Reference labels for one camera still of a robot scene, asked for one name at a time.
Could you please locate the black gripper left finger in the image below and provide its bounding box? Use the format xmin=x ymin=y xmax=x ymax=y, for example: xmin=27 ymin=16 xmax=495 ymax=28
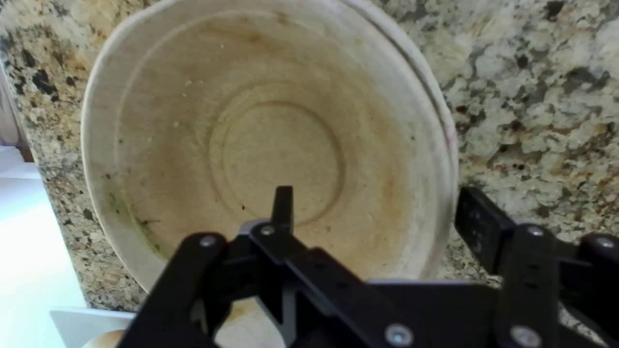
xmin=118 ymin=184 xmax=416 ymax=348

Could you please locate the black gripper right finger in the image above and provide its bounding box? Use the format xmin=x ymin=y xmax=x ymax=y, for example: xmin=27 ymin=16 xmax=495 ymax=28
xmin=453 ymin=184 xmax=619 ymax=348

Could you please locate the white plate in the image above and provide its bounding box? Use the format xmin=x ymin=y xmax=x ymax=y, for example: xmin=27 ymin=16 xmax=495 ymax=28
xmin=48 ymin=308 xmax=141 ymax=348

